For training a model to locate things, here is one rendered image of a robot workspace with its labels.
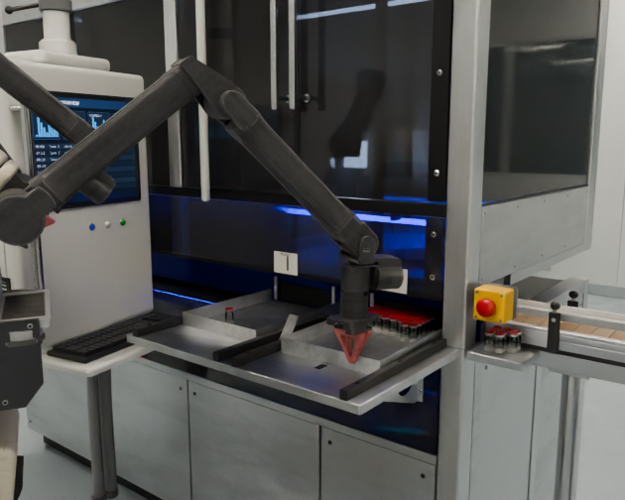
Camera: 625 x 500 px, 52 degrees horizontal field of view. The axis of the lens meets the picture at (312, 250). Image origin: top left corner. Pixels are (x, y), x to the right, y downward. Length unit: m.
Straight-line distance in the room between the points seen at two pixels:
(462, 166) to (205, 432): 1.23
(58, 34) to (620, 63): 4.94
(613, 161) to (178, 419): 4.67
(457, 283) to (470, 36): 0.53
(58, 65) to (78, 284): 0.59
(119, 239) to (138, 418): 0.75
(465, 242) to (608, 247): 4.72
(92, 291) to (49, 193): 0.91
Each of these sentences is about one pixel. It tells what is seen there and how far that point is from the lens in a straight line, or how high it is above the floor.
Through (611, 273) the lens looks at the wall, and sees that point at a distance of 6.16.
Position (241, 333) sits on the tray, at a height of 0.90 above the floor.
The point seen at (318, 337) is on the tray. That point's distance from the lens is 1.56.
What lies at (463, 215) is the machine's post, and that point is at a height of 1.19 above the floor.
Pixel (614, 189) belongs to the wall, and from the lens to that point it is 6.08.
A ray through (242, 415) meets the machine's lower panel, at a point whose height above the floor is 0.53.
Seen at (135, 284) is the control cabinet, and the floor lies 0.91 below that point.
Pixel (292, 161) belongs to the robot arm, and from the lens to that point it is 1.17.
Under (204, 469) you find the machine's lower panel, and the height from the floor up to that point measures 0.28.
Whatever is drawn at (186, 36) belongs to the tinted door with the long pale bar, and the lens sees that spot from 2.03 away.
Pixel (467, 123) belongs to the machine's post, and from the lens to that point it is 1.44.
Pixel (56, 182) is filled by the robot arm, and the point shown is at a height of 1.29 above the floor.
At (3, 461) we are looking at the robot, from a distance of 1.33.
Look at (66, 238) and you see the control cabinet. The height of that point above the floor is 1.09.
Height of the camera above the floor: 1.35
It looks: 10 degrees down
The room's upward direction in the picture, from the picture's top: straight up
